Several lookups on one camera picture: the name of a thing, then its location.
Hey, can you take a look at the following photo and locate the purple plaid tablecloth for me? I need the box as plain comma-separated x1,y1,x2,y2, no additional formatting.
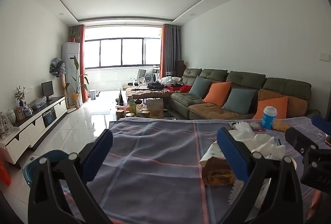
61,117,331,224

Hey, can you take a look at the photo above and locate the black clothes pile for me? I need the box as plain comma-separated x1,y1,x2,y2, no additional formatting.
147,81,164,90

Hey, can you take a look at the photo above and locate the blue vase with branches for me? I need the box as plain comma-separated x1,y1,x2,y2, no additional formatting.
15,86,26,108

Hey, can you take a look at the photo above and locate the brown crinkled snack wrapper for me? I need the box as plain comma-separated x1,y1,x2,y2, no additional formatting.
202,155,237,187

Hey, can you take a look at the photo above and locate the brown sofa blanket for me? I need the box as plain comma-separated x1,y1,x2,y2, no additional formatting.
189,88,308,120

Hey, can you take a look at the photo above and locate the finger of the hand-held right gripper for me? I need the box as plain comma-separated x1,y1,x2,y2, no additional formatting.
285,126,321,162
311,114,331,137

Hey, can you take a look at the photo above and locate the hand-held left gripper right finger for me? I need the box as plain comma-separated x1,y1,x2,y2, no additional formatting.
217,126,304,224

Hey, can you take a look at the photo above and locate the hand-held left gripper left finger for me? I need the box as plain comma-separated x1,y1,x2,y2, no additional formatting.
28,129,114,224

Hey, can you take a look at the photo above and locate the large teal cushion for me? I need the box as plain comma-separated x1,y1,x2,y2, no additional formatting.
222,88,256,114

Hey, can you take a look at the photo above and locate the white clothes pile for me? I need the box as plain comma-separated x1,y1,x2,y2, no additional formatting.
158,76,183,86

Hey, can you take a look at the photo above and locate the white tissue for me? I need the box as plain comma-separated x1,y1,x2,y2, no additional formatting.
229,130,286,160

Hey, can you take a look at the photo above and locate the cloth covered standing fan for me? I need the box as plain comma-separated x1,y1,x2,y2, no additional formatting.
49,57,67,108

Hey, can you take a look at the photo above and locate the white dotted paper wrapper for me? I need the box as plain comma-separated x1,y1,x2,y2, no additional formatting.
199,141,225,166

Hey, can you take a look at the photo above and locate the blue cup with white lid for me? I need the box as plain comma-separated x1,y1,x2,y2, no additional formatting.
261,106,278,130

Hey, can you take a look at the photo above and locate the white black media cabinet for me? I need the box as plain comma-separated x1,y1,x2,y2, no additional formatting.
0,96,67,165

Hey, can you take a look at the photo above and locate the group of lidded storage jars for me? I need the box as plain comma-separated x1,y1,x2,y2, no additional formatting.
115,108,158,119

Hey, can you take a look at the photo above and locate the orange cushion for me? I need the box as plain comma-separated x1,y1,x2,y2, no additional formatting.
252,96,289,120
202,81,232,106

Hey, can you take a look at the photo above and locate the small teal cushion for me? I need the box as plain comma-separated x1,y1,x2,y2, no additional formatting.
189,75,212,99

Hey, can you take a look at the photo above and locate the dark wooden corner cabinet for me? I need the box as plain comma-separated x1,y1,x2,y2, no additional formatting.
175,60,185,77

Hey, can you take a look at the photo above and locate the orange grey curtain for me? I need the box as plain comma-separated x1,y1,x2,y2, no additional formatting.
71,25,87,103
160,24,183,78

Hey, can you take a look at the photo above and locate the wooden picture frame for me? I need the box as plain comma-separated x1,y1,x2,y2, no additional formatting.
14,107,26,121

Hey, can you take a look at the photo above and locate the blue white ceramic jar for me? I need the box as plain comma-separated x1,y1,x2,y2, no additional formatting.
24,102,34,117

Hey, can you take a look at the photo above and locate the white office chair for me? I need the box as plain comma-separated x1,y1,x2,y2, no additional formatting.
131,69,147,86

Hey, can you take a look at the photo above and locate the clear wrapped ornament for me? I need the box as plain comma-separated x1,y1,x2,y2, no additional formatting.
0,112,13,140

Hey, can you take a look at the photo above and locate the green leather sofa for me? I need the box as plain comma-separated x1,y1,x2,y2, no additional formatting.
169,68,320,121

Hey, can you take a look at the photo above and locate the brown kraft paper packet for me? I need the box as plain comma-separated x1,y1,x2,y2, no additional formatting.
273,121,292,133

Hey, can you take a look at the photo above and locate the black computer monitor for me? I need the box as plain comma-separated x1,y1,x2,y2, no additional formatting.
41,81,55,98

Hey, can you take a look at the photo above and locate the red round biscuit packet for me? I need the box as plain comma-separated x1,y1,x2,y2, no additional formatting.
247,121,265,133

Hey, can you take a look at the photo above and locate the brown paper bag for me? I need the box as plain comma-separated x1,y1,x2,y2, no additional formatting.
146,99,164,118

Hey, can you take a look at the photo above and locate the large balcony window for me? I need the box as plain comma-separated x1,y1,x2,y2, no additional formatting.
85,25,163,69

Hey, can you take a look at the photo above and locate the white pleated paper liner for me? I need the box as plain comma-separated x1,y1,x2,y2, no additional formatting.
228,180,244,205
234,122,251,132

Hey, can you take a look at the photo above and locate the clear plastic bag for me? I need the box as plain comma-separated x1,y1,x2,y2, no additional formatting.
34,97,48,109

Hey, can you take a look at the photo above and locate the teal plastic waste bin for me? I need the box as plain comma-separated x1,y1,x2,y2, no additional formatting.
23,150,69,188

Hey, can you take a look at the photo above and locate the white floor air conditioner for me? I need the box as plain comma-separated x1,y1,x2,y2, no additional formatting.
61,42,83,108

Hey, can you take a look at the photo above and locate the tall leafy plant yellow pot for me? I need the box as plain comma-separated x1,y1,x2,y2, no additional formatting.
68,56,90,109

